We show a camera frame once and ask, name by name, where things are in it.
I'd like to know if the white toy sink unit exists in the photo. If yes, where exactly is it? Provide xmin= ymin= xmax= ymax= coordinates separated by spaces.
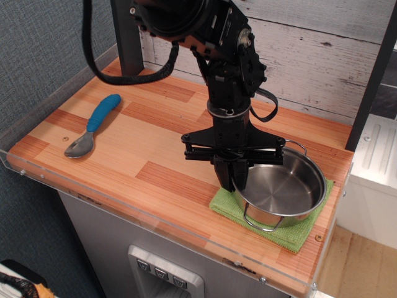
xmin=337 ymin=114 xmax=396 ymax=248

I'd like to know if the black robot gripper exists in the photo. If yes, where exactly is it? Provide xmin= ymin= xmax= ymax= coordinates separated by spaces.
xmin=181 ymin=111 xmax=286 ymax=191

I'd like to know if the folded green towel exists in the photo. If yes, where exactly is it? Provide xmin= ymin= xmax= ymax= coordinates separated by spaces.
xmin=209 ymin=179 xmax=334 ymax=253

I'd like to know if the stainless steel pot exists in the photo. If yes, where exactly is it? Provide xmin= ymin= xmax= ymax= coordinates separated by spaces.
xmin=232 ymin=140 xmax=328 ymax=232

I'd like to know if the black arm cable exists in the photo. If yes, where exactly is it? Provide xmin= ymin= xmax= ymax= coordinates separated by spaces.
xmin=81 ymin=0 xmax=279 ymax=123

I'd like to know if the grey toy fridge cabinet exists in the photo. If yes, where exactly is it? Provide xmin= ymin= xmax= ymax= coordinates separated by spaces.
xmin=60 ymin=192 xmax=288 ymax=297

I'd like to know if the clear acrylic table guard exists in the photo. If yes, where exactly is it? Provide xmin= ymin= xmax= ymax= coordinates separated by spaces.
xmin=4 ymin=49 xmax=352 ymax=297

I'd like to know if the dark grey right post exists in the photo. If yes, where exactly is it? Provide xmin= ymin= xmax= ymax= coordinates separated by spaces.
xmin=345 ymin=1 xmax=396 ymax=152

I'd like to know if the silver dispenser button panel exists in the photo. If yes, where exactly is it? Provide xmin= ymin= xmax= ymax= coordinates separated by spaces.
xmin=128 ymin=245 xmax=205 ymax=297

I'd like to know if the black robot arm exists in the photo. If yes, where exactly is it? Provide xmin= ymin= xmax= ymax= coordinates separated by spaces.
xmin=130 ymin=1 xmax=285 ymax=191

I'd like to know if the black braided hose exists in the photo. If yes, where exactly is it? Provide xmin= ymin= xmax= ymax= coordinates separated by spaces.
xmin=0 ymin=271 xmax=40 ymax=298

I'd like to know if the blue handled metal spoon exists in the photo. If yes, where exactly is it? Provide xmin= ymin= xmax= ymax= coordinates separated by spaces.
xmin=65 ymin=94 xmax=122 ymax=158

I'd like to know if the orange plush object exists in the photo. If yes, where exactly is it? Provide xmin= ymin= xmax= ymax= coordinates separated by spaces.
xmin=34 ymin=284 xmax=56 ymax=298

